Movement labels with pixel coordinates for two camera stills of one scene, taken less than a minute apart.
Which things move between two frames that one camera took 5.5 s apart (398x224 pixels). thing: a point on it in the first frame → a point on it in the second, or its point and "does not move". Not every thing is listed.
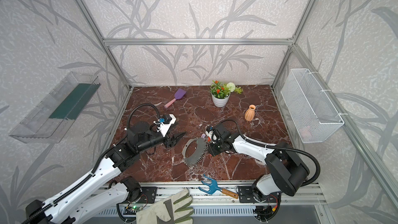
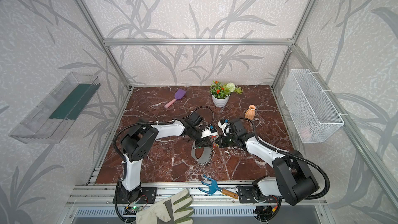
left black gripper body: [169, 140] → [202, 141]
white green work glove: [172, 210] does not move
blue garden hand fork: [214, 186] does not move
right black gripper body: [213, 144] → [221, 141]
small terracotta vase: [250, 113] does not move
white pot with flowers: [221, 93] does not move
